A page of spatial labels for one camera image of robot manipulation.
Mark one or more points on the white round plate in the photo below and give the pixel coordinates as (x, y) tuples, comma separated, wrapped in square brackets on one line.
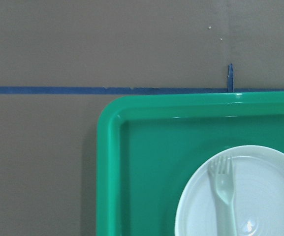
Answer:
[(258, 201)]

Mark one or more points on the pale green plastic fork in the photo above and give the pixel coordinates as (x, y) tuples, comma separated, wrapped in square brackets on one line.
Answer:
[(221, 177)]

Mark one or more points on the green plastic tray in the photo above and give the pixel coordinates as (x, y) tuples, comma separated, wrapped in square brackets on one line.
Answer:
[(149, 146)]

